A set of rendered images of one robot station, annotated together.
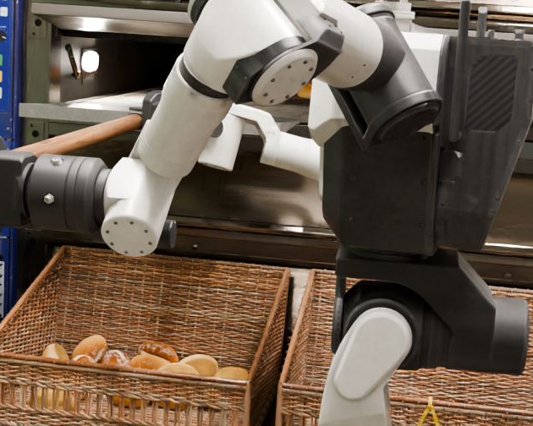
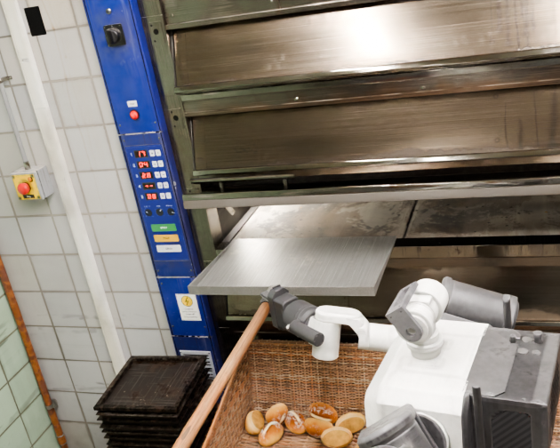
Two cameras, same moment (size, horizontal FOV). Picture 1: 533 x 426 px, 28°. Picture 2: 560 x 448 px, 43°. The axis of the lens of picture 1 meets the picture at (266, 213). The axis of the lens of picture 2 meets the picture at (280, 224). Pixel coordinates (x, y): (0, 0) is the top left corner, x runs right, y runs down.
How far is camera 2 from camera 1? 0.89 m
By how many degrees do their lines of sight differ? 18
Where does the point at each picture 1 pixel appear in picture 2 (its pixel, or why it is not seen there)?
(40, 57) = (201, 219)
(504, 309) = not seen: outside the picture
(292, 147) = (380, 340)
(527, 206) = not seen: outside the picture
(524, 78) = (538, 429)
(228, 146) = (331, 345)
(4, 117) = (187, 263)
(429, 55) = (452, 419)
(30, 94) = (201, 244)
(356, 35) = not seen: outside the picture
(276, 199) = (388, 298)
